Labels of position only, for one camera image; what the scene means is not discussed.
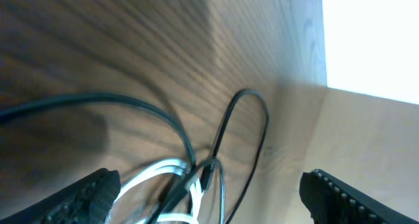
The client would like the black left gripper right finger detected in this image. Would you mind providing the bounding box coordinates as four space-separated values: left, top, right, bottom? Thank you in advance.
299 169 418 224

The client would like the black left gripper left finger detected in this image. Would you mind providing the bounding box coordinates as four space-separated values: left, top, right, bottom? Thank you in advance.
1 168 121 224

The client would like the white USB cable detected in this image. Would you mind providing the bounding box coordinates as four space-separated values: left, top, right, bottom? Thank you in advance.
104 157 227 224

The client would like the black USB cable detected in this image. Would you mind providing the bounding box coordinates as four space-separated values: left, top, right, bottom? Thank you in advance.
0 88 270 224

